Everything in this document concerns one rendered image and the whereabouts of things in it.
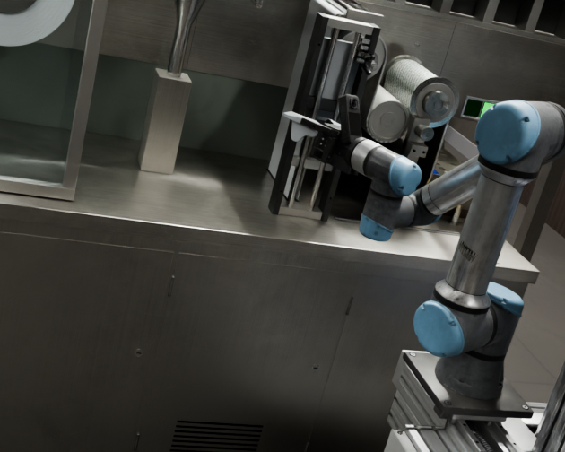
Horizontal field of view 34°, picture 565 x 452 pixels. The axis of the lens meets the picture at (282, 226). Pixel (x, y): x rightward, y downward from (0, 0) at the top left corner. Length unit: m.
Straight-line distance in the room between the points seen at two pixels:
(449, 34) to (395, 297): 0.90
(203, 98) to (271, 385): 0.88
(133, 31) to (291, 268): 0.84
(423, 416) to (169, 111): 1.05
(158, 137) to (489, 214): 1.08
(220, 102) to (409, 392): 1.11
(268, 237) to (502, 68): 1.13
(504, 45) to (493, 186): 1.34
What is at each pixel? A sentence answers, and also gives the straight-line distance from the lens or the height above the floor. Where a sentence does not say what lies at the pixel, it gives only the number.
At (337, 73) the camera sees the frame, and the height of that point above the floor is 1.30.
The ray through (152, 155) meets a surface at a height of 0.95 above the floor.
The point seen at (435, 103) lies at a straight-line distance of 2.67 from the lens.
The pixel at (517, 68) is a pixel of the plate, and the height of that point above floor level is 1.34.
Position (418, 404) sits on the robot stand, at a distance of 2.20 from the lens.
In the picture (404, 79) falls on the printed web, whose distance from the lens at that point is 2.77.
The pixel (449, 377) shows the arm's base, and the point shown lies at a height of 0.84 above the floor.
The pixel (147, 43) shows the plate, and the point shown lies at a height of 1.19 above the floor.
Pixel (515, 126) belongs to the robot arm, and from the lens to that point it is 1.77.
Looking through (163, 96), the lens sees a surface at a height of 1.12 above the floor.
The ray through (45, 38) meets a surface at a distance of 2.21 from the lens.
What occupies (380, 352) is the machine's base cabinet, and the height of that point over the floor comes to 0.58.
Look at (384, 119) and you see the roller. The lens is 2.65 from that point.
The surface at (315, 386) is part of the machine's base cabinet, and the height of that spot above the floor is 0.46.
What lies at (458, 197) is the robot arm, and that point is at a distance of 2.06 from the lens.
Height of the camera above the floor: 1.76
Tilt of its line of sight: 21 degrees down
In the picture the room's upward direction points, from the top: 15 degrees clockwise
